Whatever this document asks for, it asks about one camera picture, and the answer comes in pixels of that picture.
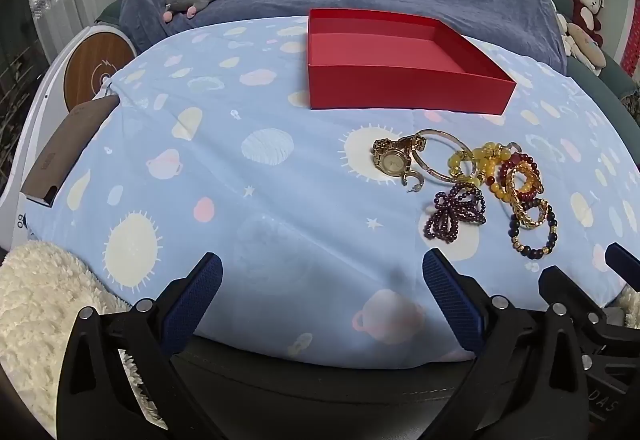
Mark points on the brown flat box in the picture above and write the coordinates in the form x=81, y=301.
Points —
x=65, y=150

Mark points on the purple beaded bow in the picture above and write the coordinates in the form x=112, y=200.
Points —
x=457, y=210

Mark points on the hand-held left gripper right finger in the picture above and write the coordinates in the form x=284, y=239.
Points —
x=450, y=300

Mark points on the round wooden white side table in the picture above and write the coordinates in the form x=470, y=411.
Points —
x=92, y=65

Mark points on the beige plush toy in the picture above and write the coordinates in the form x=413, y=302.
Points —
x=582, y=40

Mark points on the red cardboard box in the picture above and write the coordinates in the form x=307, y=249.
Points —
x=400, y=90

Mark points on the white fluffy rug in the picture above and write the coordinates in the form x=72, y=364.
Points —
x=35, y=320

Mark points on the black leather seat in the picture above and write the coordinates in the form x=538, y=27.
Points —
x=325, y=400

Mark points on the silver crescent earring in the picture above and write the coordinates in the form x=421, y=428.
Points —
x=414, y=180

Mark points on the red dotted wall strip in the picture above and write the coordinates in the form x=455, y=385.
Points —
x=631, y=40

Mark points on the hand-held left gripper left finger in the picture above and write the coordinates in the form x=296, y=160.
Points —
x=200, y=295

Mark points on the red monkey plush toy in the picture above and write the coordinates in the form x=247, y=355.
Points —
x=585, y=12

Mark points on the gold wristwatch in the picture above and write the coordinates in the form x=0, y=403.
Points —
x=390, y=160

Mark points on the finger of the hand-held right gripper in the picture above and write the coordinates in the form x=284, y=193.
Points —
x=565, y=285
x=622, y=257

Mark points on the thin gold bangle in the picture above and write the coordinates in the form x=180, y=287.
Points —
x=422, y=162

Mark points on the dark green sofa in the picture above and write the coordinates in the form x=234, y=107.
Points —
x=607, y=80

